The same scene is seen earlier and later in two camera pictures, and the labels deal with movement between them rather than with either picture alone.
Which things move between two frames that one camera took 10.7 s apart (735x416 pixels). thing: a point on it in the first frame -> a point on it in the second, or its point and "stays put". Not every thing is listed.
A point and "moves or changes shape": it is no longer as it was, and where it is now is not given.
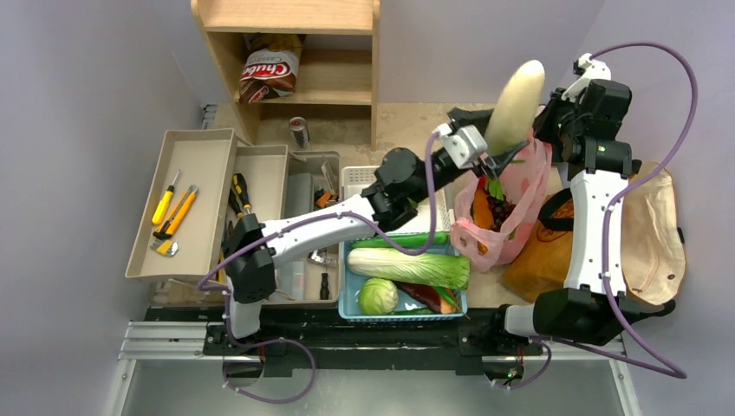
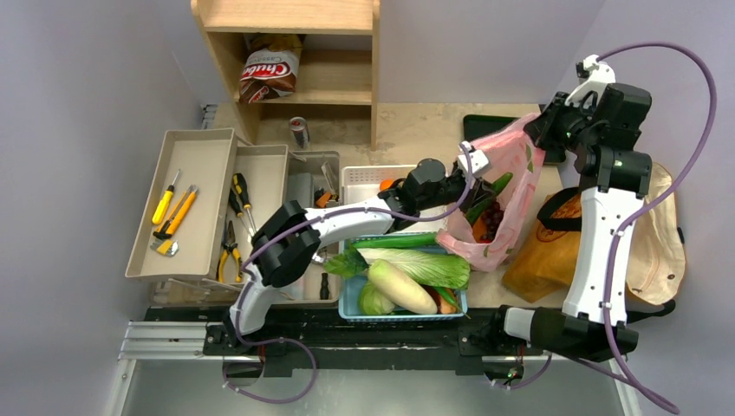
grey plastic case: x=299 y=195 stays put
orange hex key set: x=322 y=199 stays put
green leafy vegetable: x=495 y=188 -> x=347 y=263
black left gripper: x=492 y=163 -> x=477 y=191
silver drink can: x=300 y=132 stays put
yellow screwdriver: x=164 y=204 stays put
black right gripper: x=551 y=123 stays put
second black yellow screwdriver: x=234 y=204 stays put
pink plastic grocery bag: x=520 y=181 moves or changes shape
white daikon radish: x=511 y=118 -> x=399 y=290
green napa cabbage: x=445 y=270 stays put
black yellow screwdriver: x=239 y=182 stays put
